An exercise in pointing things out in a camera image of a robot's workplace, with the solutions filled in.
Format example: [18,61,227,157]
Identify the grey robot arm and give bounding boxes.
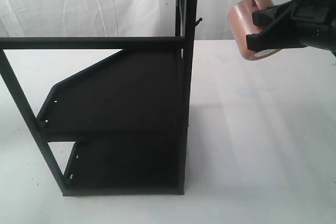
[246,0,335,54]

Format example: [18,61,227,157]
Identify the black metal shelf rack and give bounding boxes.
[1,0,198,196]

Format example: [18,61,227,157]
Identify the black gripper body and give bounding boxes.
[287,0,335,51]

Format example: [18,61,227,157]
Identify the white backdrop curtain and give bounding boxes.
[1,0,289,40]

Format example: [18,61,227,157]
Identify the black hook on rack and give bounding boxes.
[195,17,203,27]

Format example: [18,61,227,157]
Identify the pink ceramic mug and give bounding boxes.
[227,0,280,61]

